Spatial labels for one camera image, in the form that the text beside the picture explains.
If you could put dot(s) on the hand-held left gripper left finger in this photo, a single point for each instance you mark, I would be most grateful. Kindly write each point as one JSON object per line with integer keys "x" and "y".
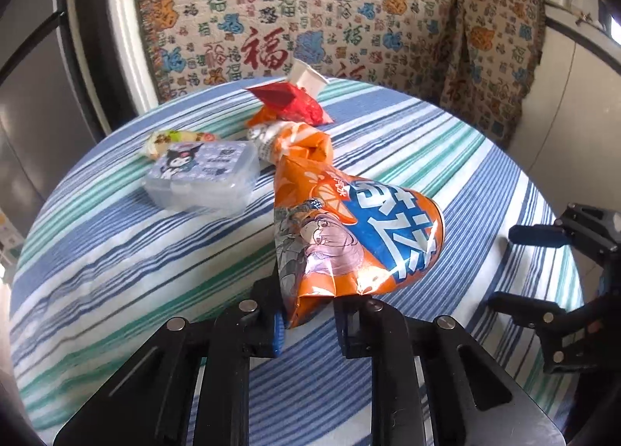
{"x": 278, "y": 334}

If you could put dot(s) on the large printed blanket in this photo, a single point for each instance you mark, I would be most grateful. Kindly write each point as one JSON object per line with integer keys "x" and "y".
{"x": 271, "y": 9}

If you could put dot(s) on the white plastic cup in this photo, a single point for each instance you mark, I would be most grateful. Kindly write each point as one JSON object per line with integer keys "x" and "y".
{"x": 305, "y": 75}

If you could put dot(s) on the narrow printed blanket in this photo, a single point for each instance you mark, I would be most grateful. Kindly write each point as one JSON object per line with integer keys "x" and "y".
{"x": 495, "y": 62}

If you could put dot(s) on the clear cartoon plastic box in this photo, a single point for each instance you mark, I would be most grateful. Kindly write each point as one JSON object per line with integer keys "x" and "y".
{"x": 203, "y": 179}

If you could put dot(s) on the pale snack packet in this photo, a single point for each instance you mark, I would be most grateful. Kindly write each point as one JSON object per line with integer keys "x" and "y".
{"x": 167, "y": 140}

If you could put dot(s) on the white printed wrapper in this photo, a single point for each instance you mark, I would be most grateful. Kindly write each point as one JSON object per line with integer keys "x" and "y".
{"x": 262, "y": 140}

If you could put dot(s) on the red plastic wrapper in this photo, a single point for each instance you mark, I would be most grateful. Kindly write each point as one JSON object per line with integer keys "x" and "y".
{"x": 291, "y": 101}

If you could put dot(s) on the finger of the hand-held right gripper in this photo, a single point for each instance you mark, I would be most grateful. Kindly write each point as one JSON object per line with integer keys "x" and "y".
{"x": 521, "y": 307}
{"x": 536, "y": 236}

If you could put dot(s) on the grey refrigerator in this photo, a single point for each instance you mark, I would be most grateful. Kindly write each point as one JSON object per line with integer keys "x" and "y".
{"x": 39, "y": 111}

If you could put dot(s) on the blue striped tablecloth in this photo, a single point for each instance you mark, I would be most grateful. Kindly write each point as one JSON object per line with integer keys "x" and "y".
{"x": 145, "y": 252}

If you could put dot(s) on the orange snack bag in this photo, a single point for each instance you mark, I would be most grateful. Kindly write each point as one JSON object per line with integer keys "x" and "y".
{"x": 378, "y": 232}

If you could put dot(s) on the small orange wrapper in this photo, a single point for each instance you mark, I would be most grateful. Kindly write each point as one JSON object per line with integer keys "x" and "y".
{"x": 259, "y": 117}

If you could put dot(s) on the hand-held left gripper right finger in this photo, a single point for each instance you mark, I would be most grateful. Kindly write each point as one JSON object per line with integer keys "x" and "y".
{"x": 356, "y": 329}

